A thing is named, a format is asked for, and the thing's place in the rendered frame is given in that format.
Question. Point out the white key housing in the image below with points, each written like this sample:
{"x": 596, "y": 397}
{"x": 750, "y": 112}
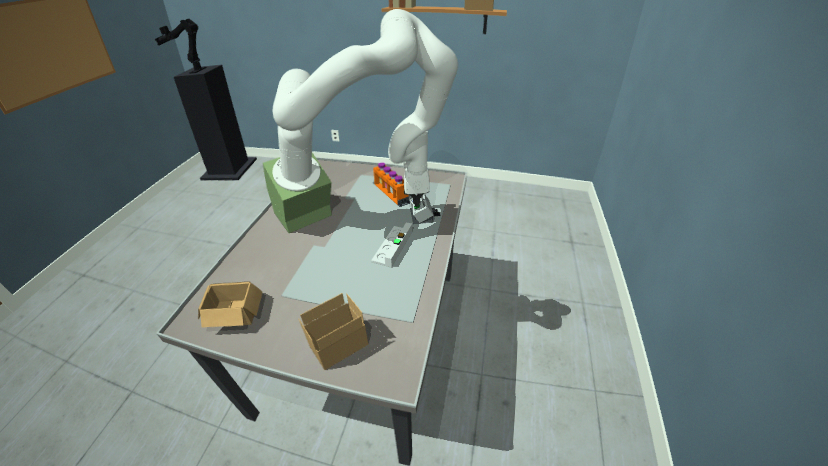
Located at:
{"x": 423, "y": 213}

